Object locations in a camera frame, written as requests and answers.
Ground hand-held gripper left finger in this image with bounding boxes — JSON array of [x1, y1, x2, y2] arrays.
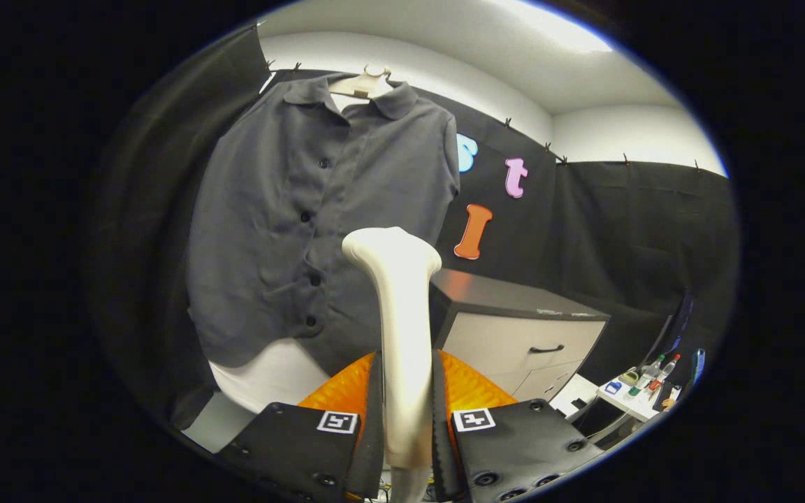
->
[[215, 351, 385, 503]]

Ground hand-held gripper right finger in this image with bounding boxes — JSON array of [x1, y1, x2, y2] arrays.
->
[[432, 351, 606, 503]]

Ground dark grey button shirt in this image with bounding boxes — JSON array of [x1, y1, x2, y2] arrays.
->
[[186, 73, 461, 378]]

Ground cream clothes hanger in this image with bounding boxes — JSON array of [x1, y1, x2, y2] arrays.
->
[[328, 64, 395, 100]]

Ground grey drawer cabinet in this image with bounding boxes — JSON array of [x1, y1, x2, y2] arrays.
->
[[429, 268, 611, 402]]

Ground small white side table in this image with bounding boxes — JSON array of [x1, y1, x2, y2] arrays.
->
[[597, 374, 683, 423]]

